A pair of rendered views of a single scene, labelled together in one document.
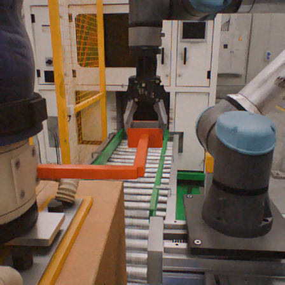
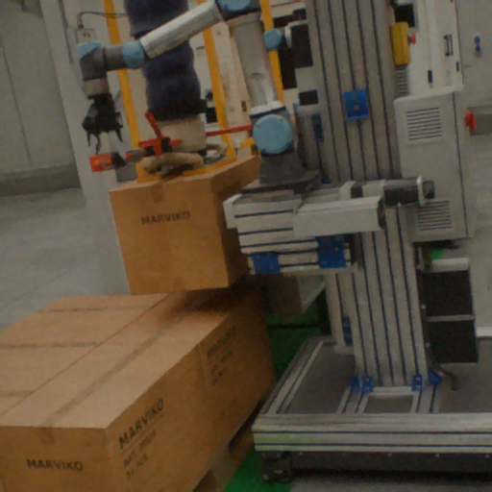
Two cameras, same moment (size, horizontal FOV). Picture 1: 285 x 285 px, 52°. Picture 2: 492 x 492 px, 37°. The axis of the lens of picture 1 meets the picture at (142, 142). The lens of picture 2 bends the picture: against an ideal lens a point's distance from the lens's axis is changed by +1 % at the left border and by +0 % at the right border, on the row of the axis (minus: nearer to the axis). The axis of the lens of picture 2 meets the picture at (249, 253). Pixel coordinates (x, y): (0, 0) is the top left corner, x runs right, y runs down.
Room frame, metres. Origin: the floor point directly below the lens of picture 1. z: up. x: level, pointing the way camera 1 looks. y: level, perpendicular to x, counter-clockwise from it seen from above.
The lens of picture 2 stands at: (-2.29, -0.71, 1.38)
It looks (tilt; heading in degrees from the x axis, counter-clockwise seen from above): 13 degrees down; 16
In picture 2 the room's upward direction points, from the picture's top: 10 degrees counter-clockwise
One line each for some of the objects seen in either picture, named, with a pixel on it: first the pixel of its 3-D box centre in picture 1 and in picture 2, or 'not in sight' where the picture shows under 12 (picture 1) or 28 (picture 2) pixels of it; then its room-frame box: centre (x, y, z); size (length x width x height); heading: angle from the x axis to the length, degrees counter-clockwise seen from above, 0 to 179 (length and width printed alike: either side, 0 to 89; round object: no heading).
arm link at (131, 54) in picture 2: not in sight; (125, 56); (-0.11, 0.21, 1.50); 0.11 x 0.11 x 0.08; 11
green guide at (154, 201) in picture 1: (166, 161); not in sight; (2.09, -0.19, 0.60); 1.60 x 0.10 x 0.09; 173
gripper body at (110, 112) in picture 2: not in sight; (104, 113); (-0.13, 0.30, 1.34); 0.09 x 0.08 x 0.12; 176
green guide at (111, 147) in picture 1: (98, 158); not in sight; (2.16, 0.34, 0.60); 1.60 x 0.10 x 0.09; 173
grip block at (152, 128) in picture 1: (145, 133); not in sight; (0.72, -0.01, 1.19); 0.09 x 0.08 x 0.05; 86
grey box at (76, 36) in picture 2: not in sight; (87, 58); (1.47, 1.08, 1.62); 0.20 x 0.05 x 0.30; 173
